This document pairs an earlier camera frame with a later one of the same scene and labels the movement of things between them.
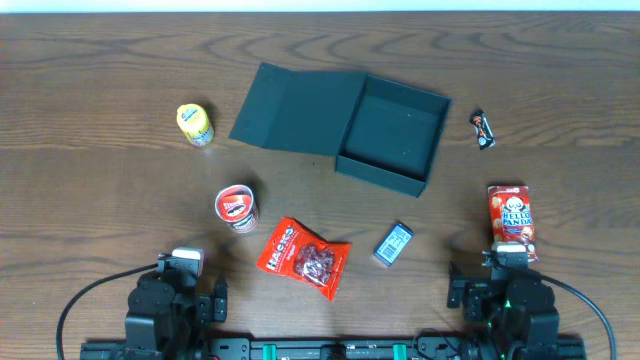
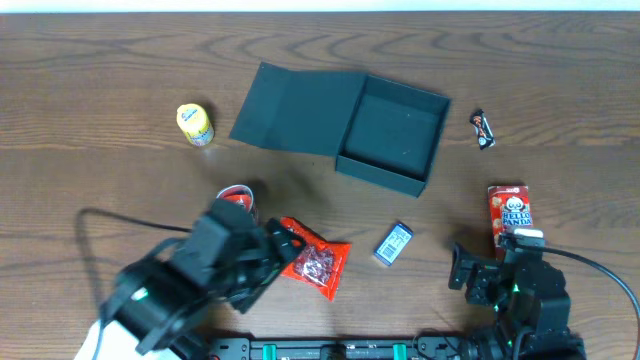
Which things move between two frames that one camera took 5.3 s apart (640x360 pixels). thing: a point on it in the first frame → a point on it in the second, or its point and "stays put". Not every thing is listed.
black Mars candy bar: (484, 129) stays put
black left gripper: (219, 304) → (270, 248)
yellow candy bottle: (195, 124) stays put
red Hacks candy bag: (296, 252) stays put
